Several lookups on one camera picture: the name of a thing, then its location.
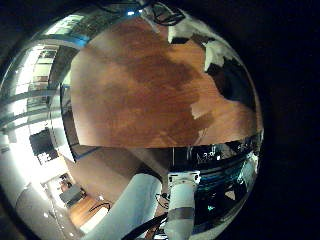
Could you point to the black equipment box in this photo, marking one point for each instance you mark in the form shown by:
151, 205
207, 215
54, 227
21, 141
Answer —
216, 153

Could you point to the computer monitor with blue screen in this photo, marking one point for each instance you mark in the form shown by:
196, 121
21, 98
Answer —
220, 186

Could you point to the grey office chair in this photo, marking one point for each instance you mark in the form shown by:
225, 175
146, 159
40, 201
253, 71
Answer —
71, 195

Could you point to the wooden desk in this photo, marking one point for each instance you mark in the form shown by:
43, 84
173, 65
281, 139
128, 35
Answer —
86, 211

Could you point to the black wall screen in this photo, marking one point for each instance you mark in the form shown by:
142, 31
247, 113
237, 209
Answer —
42, 143

